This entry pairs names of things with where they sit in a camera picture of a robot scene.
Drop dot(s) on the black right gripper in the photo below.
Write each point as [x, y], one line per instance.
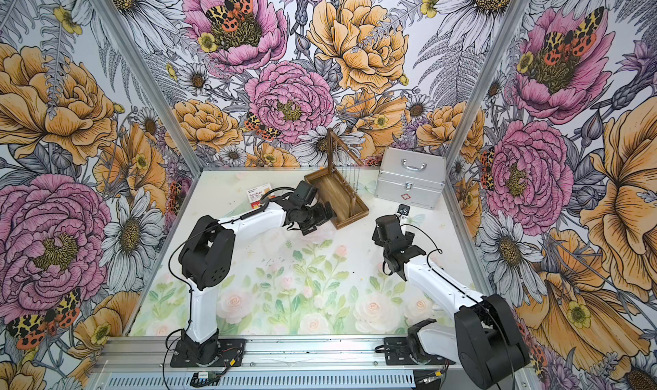
[375, 238]

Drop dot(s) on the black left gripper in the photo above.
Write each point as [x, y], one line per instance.
[321, 216]

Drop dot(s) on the wooden jewelry display stand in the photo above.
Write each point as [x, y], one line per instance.
[334, 187]

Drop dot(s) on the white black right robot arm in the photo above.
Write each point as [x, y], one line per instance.
[484, 339]

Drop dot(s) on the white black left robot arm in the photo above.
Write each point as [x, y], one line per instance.
[206, 258]

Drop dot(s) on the silver metal first-aid case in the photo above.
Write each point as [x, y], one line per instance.
[412, 178]

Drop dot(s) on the red white small box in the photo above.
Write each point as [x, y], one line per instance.
[255, 194]

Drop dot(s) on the small green circuit board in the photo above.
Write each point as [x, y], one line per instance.
[201, 379]

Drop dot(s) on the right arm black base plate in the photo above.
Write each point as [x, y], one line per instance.
[408, 351]

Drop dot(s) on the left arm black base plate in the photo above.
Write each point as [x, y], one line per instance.
[226, 354]

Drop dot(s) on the aluminium front rail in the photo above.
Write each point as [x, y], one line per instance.
[273, 362]

